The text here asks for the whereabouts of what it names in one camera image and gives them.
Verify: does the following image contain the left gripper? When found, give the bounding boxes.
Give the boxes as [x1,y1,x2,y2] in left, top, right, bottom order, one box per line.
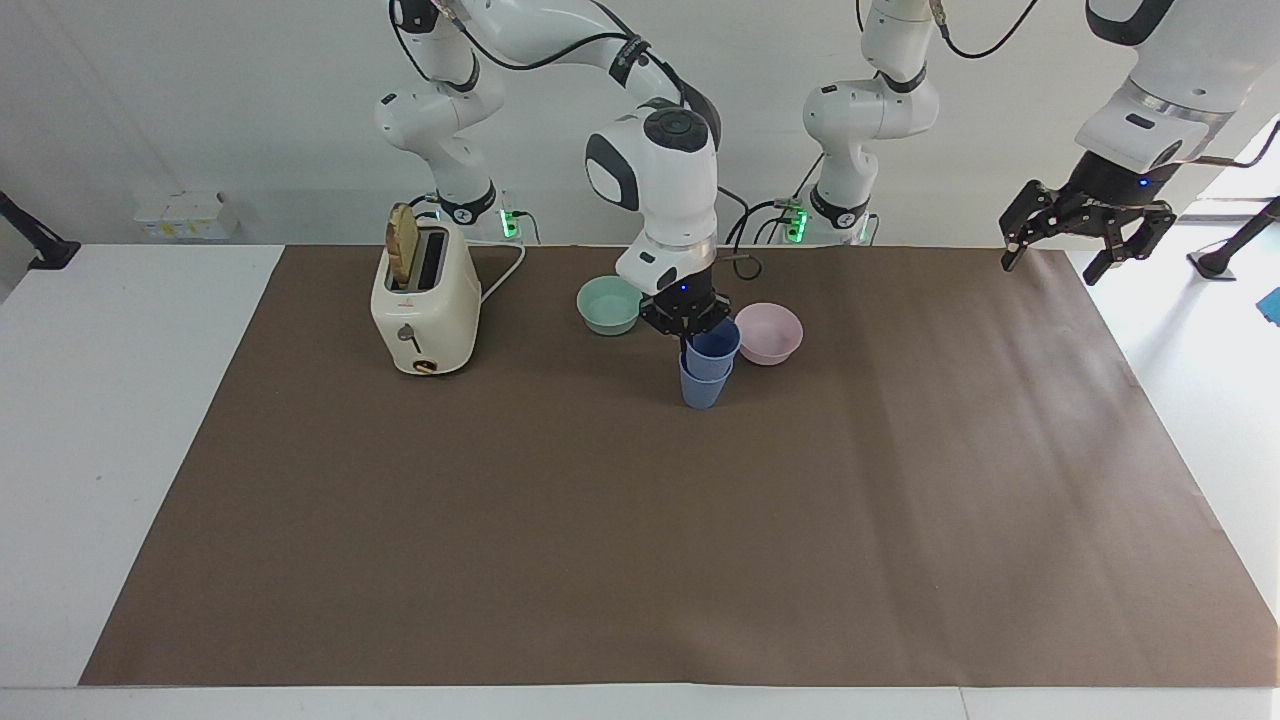
[999,148,1185,288]

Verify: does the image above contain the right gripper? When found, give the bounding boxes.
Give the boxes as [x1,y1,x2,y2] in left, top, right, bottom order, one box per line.
[639,262,739,353]

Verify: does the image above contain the blue plastic cup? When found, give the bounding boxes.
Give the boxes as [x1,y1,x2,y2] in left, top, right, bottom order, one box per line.
[683,317,742,383]
[679,352,736,410]

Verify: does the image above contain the pink bowl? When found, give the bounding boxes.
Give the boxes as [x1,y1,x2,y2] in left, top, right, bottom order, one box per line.
[733,303,804,367]

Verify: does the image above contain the green bowl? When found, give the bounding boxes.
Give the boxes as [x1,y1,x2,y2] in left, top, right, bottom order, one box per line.
[576,275,646,336]

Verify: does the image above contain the black stand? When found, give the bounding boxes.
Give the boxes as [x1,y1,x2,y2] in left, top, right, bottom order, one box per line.
[1188,195,1280,281]
[0,190,82,272]

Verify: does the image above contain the cream toaster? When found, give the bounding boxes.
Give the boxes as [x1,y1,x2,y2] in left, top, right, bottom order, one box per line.
[370,215,483,377]

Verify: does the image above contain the toast slice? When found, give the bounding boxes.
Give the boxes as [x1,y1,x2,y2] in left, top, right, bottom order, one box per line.
[387,203,421,291]

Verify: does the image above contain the black cable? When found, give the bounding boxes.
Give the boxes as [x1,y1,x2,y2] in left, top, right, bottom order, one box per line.
[716,185,766,283]
[388,0,723,151]
[930,0,1041,59]
[1183,120,1280,168]
[728,150,831,247]

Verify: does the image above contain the white toaster cable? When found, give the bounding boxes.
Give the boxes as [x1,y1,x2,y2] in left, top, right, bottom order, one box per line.
[478,240,528,306]

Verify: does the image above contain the white wall socket box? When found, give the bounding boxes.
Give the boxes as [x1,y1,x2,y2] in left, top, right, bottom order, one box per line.
[134,190,242,242]

